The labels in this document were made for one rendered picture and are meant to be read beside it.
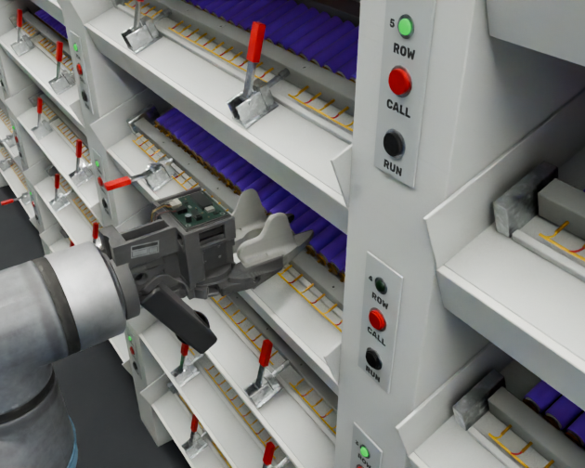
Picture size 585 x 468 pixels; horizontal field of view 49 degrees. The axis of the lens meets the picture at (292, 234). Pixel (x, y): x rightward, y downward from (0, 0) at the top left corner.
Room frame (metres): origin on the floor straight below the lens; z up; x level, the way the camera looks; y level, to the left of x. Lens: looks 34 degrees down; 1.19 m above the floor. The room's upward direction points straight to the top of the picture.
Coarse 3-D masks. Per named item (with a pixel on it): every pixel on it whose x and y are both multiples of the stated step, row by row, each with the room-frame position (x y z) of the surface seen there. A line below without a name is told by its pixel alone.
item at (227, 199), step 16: (144, 128) 0.91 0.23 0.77; (160, 144) 0.86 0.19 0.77; (176, 160) 0.81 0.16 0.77; (192, 160) 0.80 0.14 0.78; (176, 176) 0.80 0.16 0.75; (192, 176) 0.78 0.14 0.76; (208, 176) 0.76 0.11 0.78; (208, 192) 0.75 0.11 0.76; (224, 192) 0.72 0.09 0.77; (304, 256) 0.58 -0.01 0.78; (304, 272) 0.56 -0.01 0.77; (320, 272) 0.55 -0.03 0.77; (320, 288) 0.53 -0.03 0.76; (336, 288) 0.52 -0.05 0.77; (336, 304) 0.51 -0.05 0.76
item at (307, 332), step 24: (144, 96) 0.97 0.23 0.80; (120, 120) 0.95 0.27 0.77; (120, 144) 0.93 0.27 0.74; (144, 144) 0.91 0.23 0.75; (120, 168) 0.91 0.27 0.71; (144, 168) 0.85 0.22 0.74; (144, 192) 0.83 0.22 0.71; (168, 192) 0.78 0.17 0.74; (264, 288) 0.57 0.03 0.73; (288, 288) 0.56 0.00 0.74; (264, 312) 0.55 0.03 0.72; (288, 312) 0.53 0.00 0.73; (312, 312) 0.52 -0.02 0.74; (288, 336) 0.51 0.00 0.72; (312, 336) 0.49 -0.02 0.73; (336, 336) 0.49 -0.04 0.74; (312, 360) 0.47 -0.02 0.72; (336, 360) 0.43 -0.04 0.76; (336, 384) 0.44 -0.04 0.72
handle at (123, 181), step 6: (150, 168) 0.80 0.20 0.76; (138, 174) 0.80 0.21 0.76; (144, 174) 0.80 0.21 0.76; (150, 174) 0.80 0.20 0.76; (114, 180) 0.78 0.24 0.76; (120, 180) 0.78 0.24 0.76; (126, 180) 0.78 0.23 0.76; (132, 180) 0.79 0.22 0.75; (108, 186) 0.77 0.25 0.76; (114, 186) 0.77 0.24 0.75; (120, 186) 0.77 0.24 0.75
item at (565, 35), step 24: (504, 0) 0.35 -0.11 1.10; (528, 0) 0.33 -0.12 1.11; (552, 0) 0.32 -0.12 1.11; (576, 0) 0.31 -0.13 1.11; (504, 24) 0.35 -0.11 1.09; (528, 24) 0.34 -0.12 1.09; (552, 24) 0.32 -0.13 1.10; (576, 24) 0.31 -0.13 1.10; (552, 48) 0.33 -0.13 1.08; (576, 48) 0.31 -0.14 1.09
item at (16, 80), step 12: (0, 0) 1.53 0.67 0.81; (12, 0) 1.54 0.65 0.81; (0, 48) 1.51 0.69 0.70; (0, 60) 1.52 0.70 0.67; (12, 60) 1.53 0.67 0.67; (12, 72) 1.52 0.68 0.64; (24, 72) 1.54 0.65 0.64; (12, 84) 1.52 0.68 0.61; (24, 84) 1.53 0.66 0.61; (24, 132) 1.52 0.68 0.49; (24, 144) 1.51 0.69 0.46; (36, 144) 1.53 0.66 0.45; (24, 156) 1.53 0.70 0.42; (36, 156) 1.53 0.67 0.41; (24, 168) 1.56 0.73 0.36; (36, 192) 1.51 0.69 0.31; (36, 204) 1.53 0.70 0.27; (48, 216) 1.52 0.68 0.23; (48, 252) 1.53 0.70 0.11
